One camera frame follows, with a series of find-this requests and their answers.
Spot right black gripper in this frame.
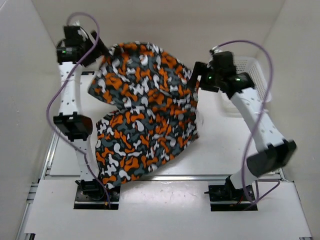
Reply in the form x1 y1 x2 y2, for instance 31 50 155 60
187 61 223 93

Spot orange camouflage shorts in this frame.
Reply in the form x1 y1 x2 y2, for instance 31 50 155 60
88 41 199 190

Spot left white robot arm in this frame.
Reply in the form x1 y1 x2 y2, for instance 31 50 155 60
53 24 106 201

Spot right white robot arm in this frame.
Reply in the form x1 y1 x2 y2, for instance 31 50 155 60
188 51 297 201

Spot white plastic mesh basket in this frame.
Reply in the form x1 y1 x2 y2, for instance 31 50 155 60
222 56 273 116

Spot left aluminium rail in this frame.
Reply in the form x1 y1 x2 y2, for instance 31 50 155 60
39 132 60 180

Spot aluminium rail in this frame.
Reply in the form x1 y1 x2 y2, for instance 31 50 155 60
39 132 60 180
278 168 286 181
43 174 283 183

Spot front aluminium rail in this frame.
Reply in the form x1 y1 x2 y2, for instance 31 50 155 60
43 174 283 183

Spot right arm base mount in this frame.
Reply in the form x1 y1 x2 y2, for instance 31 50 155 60
204 185 258 212

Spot right aluminium rail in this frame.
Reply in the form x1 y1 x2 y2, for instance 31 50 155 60
278 168 286 181

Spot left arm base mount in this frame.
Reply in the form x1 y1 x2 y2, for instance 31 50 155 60
73 180 121 210

